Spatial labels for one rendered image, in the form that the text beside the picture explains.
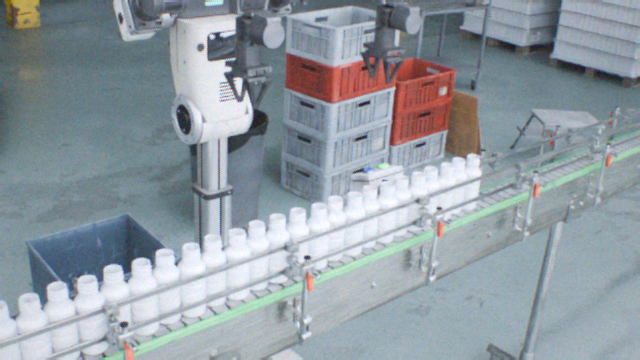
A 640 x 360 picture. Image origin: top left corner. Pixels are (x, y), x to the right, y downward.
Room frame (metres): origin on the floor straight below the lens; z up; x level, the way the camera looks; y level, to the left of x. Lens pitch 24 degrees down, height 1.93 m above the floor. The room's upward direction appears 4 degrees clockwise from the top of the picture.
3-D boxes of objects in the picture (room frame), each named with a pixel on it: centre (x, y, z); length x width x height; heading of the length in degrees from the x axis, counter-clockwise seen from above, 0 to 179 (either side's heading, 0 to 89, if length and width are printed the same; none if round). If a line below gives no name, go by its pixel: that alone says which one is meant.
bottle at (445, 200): (1.85, -0.36, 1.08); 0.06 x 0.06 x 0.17
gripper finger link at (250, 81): (1.55, 0.16, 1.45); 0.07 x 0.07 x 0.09; 41
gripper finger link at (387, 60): (1.86, -0.16, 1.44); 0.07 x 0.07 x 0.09; 41
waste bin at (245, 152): (3.61, 0.52, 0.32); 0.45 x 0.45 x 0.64
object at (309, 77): (4.22, -0.10, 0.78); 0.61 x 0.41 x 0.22; 138
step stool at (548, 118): (4.82, -1.72, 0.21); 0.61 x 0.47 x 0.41; 4
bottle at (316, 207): (1.54, 0.00, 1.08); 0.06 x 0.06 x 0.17
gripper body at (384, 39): (1.87, -0.15, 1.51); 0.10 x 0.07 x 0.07; 41
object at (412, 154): (4.75, -0.56, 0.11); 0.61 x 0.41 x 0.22; 134
